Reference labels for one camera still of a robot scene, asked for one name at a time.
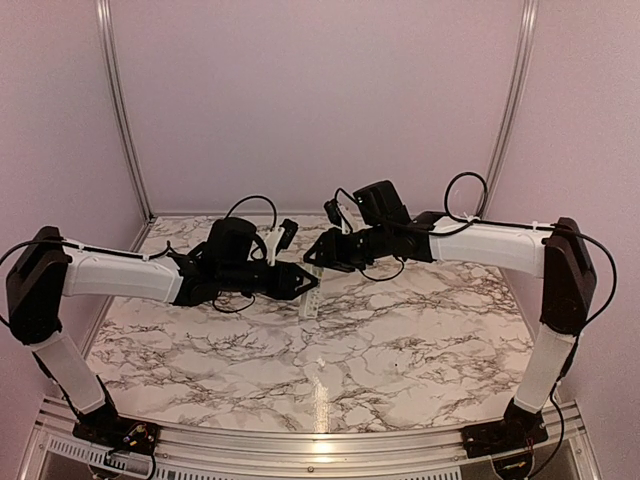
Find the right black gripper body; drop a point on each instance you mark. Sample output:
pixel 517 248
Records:
pixel 352 254

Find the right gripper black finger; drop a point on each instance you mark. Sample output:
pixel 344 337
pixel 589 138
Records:
pixel 334 266
pixel 315 254

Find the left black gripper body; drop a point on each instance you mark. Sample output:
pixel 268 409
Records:
pixel 281 287

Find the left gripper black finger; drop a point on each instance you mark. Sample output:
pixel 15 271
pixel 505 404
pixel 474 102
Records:
pixel 307 276
pixel 300 291

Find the white remote control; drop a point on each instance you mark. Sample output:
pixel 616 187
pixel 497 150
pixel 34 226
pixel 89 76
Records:
pixel 310 301

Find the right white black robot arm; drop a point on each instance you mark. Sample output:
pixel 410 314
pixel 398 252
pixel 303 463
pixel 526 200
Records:
pixel 555 253

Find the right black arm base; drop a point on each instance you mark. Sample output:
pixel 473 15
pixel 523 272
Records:
pixel 518 428

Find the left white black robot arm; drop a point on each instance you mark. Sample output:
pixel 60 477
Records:
pixel 233 259

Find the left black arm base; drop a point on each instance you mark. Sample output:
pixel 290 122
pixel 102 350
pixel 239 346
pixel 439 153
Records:
pixel 119 434

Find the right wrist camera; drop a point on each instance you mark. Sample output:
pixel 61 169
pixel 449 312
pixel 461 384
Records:
pixel 340 216

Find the front aluminium rail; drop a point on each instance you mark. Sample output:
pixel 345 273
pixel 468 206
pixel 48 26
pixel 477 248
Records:
pixel 188 452

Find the right aluminium frame post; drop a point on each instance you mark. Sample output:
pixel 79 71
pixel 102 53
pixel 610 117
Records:
pixel 515 91

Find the aluminium frame post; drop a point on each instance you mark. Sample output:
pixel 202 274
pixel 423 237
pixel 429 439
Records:
pixel 109 49
pixel 515 91

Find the left aluminium frame post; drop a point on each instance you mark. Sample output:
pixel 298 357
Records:
pixel 109 49

